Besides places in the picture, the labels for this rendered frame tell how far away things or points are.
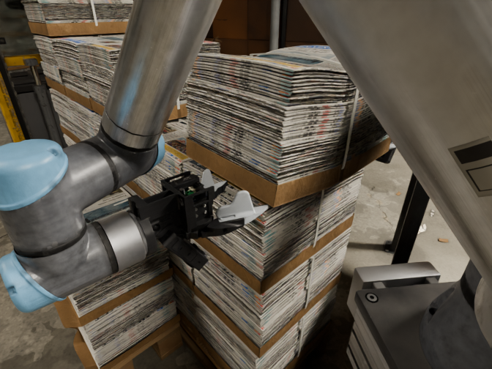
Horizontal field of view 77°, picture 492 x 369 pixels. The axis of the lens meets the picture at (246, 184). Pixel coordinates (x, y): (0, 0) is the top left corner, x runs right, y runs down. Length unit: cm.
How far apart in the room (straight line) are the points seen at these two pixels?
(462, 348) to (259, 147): 37
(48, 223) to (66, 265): 6
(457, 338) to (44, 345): 144
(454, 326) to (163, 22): 41
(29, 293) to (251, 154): 36
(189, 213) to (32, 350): 122
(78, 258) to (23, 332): 127
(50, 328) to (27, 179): 131
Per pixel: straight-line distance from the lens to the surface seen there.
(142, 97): 37
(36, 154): 37
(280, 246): 67
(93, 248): 43
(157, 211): 45
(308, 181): 58
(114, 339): 116
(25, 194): 37
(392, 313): 46
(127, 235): 43
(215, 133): 61
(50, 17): 154
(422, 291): 50
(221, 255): 77
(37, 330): 165
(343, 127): 62
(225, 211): 49
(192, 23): 33
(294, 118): 50
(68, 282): 43
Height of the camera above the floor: 115
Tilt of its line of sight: 29 degrees down
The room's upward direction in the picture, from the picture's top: straight up
